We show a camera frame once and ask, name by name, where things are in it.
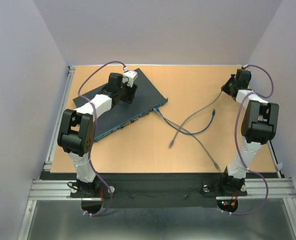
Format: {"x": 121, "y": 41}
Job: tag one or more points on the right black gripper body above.
{"x": 230, "y": 84}

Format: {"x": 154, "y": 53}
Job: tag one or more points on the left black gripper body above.
{"x": 124, "y": 92}

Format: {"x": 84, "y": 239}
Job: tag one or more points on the grey ethernet cable long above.
{"x": 179, "y": 129}

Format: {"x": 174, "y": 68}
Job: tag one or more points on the grey ethernet cable short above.
{"x": 185, "y": 131}

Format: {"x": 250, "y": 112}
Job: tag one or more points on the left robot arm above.
{"x": 81, "y": 119}

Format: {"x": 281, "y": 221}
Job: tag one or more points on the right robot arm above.
{"x": 256, "y": 125}

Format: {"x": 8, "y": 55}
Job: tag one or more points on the metal sheet panel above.
{"x": 63, "y": 220}

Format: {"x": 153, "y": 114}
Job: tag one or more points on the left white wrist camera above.
{"x": 129, "y": 77}

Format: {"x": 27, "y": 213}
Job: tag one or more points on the dark blue network switch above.
{"x": 146, "y": 98}

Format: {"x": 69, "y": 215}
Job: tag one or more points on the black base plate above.
{"x": 149, "y": 190}

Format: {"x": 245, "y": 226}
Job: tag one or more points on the aluminium left side rail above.
{"x": 51, "y": 151}

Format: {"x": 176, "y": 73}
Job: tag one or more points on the aluminium rail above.
{"x": 51, "y": 151}
{"x": 279, "y": 188}

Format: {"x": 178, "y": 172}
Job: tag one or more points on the aluminium front rail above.
{"x": 279, "y": 188}

